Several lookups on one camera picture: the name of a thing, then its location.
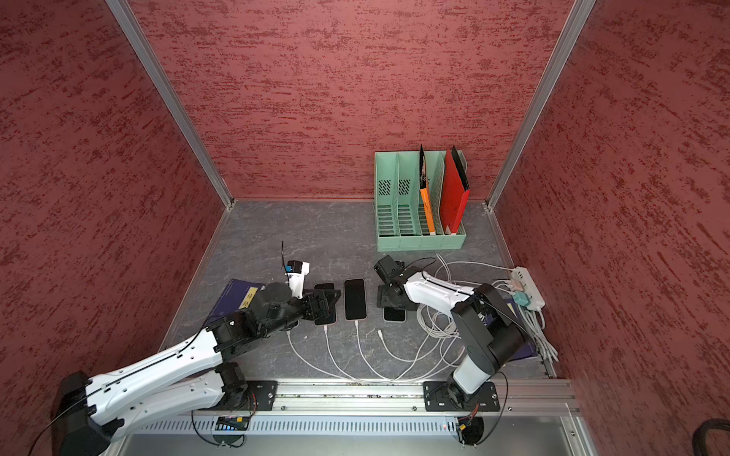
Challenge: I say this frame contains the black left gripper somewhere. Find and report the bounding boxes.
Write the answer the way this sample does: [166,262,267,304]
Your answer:
[260,287,341,337]

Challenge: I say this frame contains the black phone white case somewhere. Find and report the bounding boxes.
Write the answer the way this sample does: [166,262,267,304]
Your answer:
[383,307,407,323]

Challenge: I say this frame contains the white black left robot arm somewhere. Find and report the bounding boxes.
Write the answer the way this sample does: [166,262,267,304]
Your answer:
[51,282,341,455]

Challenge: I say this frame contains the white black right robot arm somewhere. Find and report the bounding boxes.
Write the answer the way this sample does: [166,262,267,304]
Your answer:
[376,267,530,399]

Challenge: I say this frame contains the green plastic file organizer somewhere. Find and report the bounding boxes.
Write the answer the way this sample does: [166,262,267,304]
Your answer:
[374,150,467,253]

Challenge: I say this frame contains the dark blue notebook left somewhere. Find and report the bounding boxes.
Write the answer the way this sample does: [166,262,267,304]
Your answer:
[206,279,264,323]

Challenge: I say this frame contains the dark blue notebook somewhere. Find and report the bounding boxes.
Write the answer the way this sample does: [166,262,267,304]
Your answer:
[206,279,264,323]
[501,301,540,361]

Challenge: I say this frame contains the orange black book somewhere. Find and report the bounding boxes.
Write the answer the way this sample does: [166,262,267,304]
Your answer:
[419,146,436,236]

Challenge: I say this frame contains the red folder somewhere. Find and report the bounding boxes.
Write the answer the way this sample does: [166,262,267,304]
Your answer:
[439,146,471,235]

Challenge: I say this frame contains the white power strip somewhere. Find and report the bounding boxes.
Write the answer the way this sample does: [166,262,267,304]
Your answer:
[511,267,546,312]

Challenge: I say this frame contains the dark blue notebook right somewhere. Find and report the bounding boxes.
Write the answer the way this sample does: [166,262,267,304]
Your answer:
[501,301,540,361]

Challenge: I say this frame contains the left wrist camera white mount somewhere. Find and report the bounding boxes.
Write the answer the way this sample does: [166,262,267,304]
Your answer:
[285,260,310,299]

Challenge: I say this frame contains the white charging cable far left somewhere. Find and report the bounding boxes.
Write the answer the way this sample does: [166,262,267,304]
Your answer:
[284,329,355,382]

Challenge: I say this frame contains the white charging cable bundle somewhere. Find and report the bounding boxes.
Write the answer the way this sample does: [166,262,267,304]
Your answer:
[415,253,560,366]

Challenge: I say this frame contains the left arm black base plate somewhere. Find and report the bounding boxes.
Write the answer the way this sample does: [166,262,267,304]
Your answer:
[218,380,279,412]

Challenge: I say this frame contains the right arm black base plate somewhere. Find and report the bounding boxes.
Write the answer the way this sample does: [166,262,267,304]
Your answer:
[422,381,500,412]

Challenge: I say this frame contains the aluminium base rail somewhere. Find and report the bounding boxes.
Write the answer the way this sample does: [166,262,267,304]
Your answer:
[108,377,598,455]

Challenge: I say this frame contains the right aluminium corner post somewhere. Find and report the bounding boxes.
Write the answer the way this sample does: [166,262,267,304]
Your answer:
[487,0,596,213]

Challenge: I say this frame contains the aluminium corner post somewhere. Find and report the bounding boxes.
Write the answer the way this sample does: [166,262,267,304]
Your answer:
[106,0,235,211]
[487,0,596,213]

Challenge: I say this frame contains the left aluminium corner post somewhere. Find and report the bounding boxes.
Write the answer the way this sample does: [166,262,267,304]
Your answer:
[106,0,235,211]

